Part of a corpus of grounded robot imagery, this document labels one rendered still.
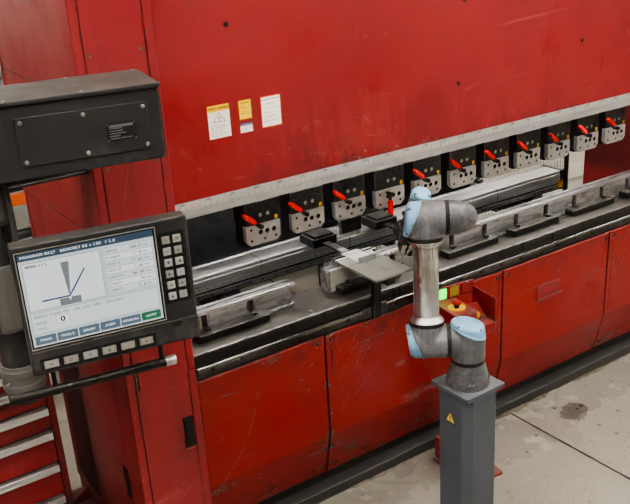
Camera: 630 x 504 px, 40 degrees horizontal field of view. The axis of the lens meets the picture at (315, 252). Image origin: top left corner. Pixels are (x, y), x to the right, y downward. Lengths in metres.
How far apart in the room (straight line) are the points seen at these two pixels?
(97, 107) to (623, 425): 2.99
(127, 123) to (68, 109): 0.15
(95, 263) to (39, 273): 0.14
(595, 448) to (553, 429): 0.22
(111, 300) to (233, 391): 1.05
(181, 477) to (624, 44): 2.82
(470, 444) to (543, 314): 1.33
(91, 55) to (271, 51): 0.76
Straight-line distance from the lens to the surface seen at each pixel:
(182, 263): 2.32
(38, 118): 2.18
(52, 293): 2.28
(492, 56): 3.78
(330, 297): 3.46
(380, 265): 3.42
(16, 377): 2.49
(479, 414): 3.04
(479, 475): 3.19
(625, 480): 4.00
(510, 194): 4.44
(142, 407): 2.98
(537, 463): 4.03
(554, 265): 4.22
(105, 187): 2.67
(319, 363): 3.43
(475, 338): 2.92
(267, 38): 3.09
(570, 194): 4.36
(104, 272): 2.29
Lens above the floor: 2.33
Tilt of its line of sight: 22 degrees down
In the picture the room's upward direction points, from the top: 4 degrees counter-clockwise
